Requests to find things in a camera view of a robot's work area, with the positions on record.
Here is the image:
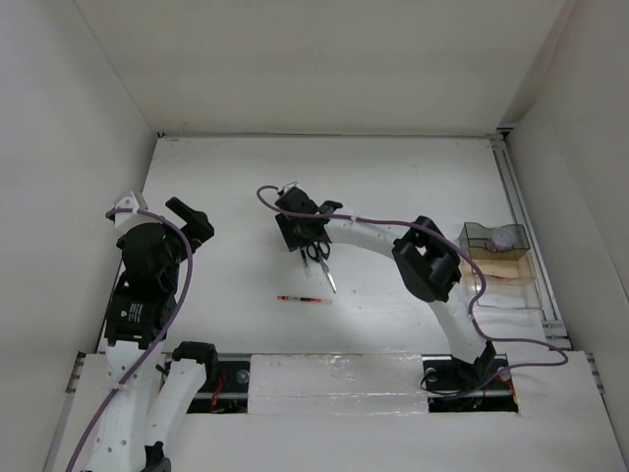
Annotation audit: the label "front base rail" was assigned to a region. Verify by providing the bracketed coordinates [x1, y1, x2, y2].
[188, 353, 519, 416]

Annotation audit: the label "orange red pen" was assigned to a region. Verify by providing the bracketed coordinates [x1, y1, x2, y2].
[276, 295, 332, 306]

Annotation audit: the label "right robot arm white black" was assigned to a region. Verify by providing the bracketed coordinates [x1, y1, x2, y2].
[270, 184, 497, 396]

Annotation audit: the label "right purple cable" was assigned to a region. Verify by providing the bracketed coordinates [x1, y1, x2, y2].
[256, 184, 570, 399]

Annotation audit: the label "green pen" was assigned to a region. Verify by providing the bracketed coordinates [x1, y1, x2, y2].
[300, 249, 312, 279]

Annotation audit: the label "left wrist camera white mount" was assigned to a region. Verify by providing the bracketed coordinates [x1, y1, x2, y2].
[113, 190, 151, 234]

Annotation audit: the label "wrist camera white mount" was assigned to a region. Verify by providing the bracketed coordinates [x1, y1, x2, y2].
[113, 190, 151, 234]
[278, 181, 300, 194]

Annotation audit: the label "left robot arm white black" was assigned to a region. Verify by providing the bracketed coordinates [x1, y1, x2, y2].
[66, 196, 219, 471]

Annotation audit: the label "grey transparent container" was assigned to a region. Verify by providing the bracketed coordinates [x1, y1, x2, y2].
[459, 222, 531, 252]

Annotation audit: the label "black handled scissors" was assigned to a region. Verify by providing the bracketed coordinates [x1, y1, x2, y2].
[306, 241, 337, 294]

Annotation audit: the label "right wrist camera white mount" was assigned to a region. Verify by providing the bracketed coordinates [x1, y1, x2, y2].
[278, 181, 300, 194]

